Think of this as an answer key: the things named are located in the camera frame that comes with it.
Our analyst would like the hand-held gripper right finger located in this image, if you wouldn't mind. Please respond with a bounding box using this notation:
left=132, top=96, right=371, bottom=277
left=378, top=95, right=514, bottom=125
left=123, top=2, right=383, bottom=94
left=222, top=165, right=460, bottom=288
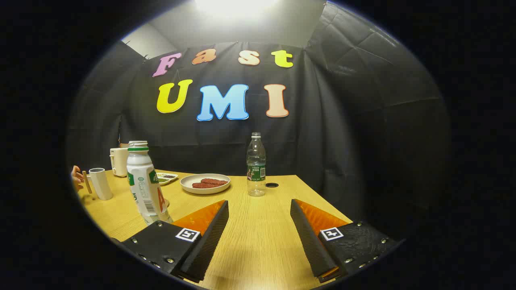
left=290, top=199, right=404, bottom=284

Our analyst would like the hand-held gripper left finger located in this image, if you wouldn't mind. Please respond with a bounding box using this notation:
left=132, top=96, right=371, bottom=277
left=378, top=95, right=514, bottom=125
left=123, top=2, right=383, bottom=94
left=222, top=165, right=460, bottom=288
left=121, top=200, right=229, bottom=284

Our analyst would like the white juice bottle green label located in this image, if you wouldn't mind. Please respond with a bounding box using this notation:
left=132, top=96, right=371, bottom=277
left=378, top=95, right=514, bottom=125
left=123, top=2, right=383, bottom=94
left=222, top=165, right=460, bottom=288
left=126, top=141, right=174, bottom=226

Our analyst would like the white cup wooden handle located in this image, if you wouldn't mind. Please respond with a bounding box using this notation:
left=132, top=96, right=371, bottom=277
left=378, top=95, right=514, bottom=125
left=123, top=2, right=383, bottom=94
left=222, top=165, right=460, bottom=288
left=82, top=168, right=114, bottom=201

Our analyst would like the clear plastic water bottle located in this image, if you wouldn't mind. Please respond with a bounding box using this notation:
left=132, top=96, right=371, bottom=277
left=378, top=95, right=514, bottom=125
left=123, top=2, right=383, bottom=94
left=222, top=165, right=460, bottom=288
left=246, top=132, right=267, bottom=197

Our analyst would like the wooden table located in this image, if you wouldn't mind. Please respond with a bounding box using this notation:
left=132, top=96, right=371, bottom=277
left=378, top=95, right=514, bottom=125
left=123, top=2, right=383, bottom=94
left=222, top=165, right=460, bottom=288
left=77, top=169, right=355, bottom=290

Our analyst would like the white round plate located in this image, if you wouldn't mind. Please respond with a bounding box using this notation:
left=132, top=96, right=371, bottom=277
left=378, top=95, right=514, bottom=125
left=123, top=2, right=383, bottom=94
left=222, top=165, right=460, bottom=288
left=180, top=174, right=231, bottom=195

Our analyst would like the white divided bean dish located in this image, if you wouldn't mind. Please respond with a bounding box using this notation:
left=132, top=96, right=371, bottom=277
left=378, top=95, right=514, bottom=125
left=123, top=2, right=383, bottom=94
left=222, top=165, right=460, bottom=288
left=156, top=172, right=179, bottom=186

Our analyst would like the cream toaster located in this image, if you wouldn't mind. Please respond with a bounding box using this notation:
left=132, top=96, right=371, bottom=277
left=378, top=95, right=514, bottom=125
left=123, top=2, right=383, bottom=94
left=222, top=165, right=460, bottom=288
left=109, top=147, right=129, bottom=178

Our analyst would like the ceiling light panel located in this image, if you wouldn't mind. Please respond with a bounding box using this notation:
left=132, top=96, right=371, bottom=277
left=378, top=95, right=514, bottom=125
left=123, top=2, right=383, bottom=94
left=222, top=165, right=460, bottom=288
left=193, top=0, right=283, bottom=19

